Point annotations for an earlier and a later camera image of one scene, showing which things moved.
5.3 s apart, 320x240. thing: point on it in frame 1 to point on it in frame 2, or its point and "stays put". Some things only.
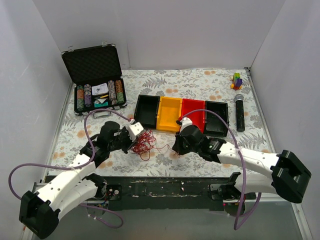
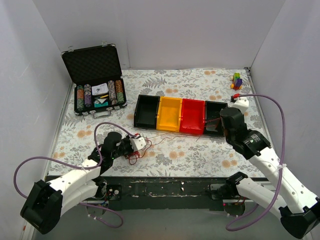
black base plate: [170, 193] stays put
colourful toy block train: [237, 83] stays put
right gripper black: [178, 146] to [215, 125]
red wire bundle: [144, 143] to [132, 156]
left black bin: [146, 111] stays put
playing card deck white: [99, 89] stays put
